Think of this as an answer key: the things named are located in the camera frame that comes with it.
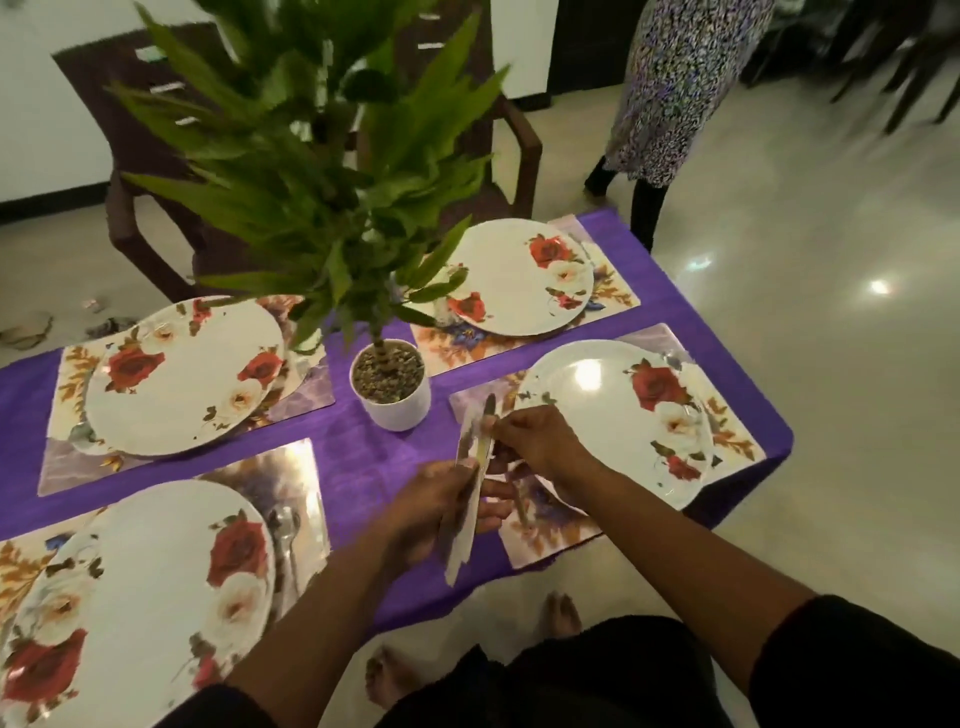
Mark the steel fork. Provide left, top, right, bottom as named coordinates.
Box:
left=506, top=468, right=534, bottom=530

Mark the white rose print plate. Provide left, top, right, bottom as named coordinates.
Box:
left=423, top=218, right=595, bottom=337
left=83, top=296, right=286, bottom=457
left=513, top=339, right=715, bottom=511
left=0, top=479, right=277, bottom=728

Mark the person's right hand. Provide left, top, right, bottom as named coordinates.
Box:
left=483, top=404, right=594, bottom=504

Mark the person's right forearm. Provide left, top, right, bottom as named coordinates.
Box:
left=569, top=464, right=819, bottom=691

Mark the dark wooden door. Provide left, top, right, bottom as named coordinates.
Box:
left=547, top=0, right=646, bottom=95

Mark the tan paper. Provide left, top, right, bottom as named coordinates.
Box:
left=0, top=311, right=54, bottom=352

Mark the grey patterned hanging cloth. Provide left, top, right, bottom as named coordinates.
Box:
left=583, top=0, right=778, bottom=253

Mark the person's black shirt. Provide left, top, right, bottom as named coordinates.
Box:
left=153, top=596, right=960, bottom=728

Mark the person's left hand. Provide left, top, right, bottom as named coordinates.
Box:
left=378, top=458, right=519, bottom=571

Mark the floral print placemat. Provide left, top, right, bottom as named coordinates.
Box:
left=448, top=323, right=768, bottom=571
left=408, top=213, right=643, bottom=378
left=37, top=294, right=337, bottom=498
left=0, top=438, right=331, bottom=728

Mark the person's left foot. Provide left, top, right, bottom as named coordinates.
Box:
left=365, top=646, right=421, bottom=710

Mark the green plant in white pot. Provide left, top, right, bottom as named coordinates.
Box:
left=108, top=0, right=511, bottom=434

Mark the brown plastic armchair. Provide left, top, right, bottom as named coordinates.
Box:
left=356, top=0, right=544, bottom=226
left=52, top=22, right=249, bottom=301

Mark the purple tablecloth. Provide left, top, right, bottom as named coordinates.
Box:
left=0, top=208, right=795, bottom=639

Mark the person's foot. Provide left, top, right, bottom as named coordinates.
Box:
left=541, top=592, right=583, bottom=639
left=365, top=646, right=421, bottom=710

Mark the person's right foot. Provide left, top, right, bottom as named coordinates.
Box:
left=541, top=592, right=583, bottom=639

